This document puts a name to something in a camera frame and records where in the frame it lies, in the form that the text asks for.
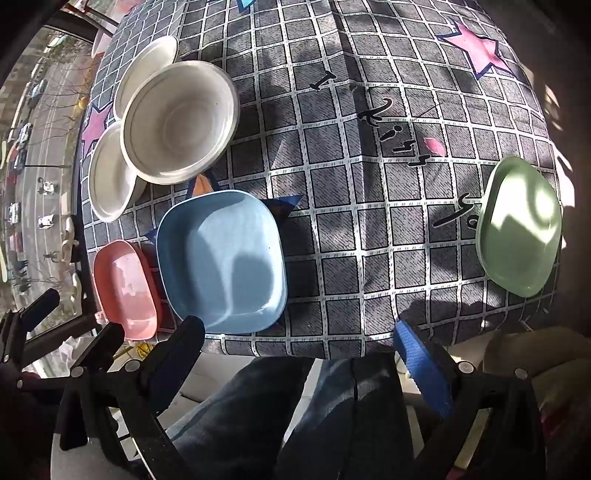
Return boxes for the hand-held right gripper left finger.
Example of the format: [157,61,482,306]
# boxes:
[59,316,206,480]

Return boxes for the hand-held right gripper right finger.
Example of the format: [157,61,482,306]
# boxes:
[393,319,548,480]

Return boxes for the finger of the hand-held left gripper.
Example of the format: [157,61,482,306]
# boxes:
[76,323,125,370]
[21,288,61,333]

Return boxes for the pink square bowl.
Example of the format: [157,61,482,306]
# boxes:
[92,240,163,340]

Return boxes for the blue square plate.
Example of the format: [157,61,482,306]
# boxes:
[156,189,288,335]

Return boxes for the small white bowl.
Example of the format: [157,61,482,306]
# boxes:
[112,35,180,121]
[89,121,149,224]

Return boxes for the green square plate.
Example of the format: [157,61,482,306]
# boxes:
[475,155,564,298]

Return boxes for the large white bowl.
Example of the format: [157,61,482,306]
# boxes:
[119,60,241,186]

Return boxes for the person's blue jeans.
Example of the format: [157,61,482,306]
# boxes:
[166,351,416,480]

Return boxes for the olive cushion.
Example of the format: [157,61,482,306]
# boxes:
[482,325,591,462]

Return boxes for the red cloth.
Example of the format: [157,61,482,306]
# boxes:
[538,401,591,472]

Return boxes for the grey checked star-print cloth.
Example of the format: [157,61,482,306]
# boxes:
[76,0,575,361]

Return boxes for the row of parked cars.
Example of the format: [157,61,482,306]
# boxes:
[4,78,58,259]

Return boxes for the yellow cable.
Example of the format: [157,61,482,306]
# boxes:
[113,342,155,358]

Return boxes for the black window frame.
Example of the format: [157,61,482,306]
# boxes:
[0,0,125,93]

